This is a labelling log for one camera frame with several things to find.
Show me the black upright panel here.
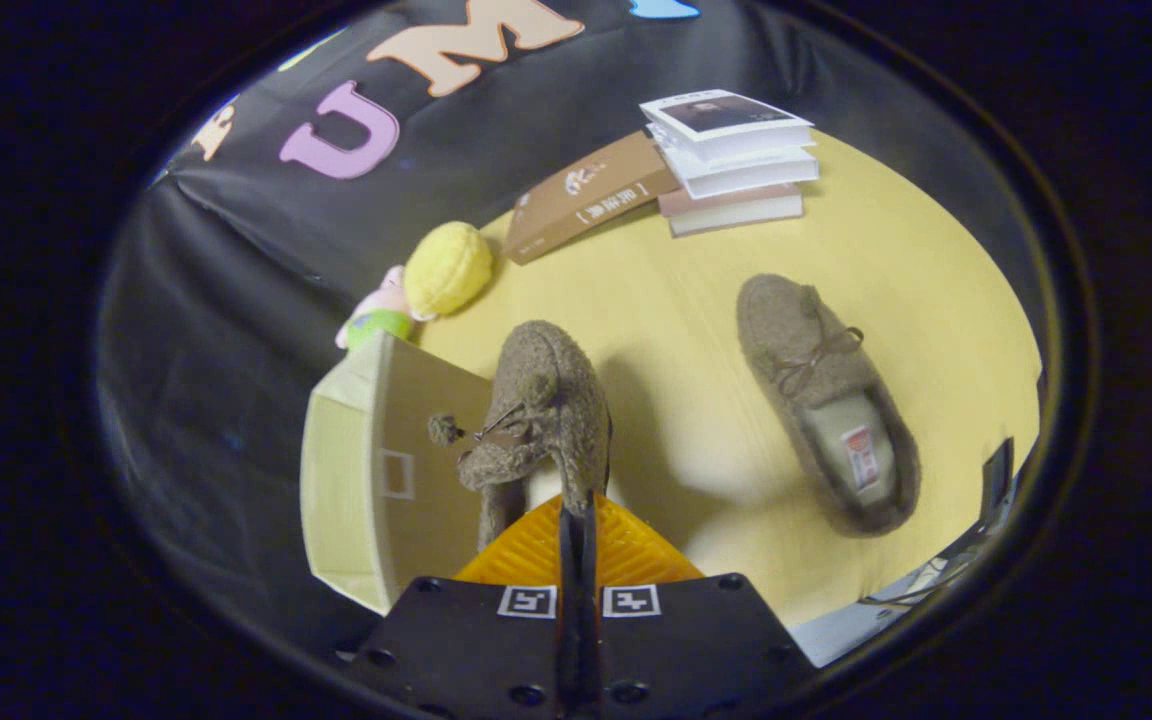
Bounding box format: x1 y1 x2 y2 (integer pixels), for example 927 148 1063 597
979 437 1017 523

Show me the beige fabric storage box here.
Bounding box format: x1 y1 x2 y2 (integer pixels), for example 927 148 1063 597
299 332 497 616

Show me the brown fluffy shoe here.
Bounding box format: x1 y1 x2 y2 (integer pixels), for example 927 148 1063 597
736 274 923 538
426 320 614 553

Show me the white book with portrait cover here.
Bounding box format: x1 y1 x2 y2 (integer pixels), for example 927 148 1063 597
639 89 817 163

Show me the pinkish brown book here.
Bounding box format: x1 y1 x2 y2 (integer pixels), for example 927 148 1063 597
658 183 805 238

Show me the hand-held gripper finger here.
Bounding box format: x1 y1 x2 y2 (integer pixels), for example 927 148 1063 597
351 493 582 720
581 493 817 720

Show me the pink and green plush toy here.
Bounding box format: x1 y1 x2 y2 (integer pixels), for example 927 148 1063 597
334 265 417 351

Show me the yellow round plush toy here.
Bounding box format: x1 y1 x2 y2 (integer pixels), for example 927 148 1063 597
404 221 495 318

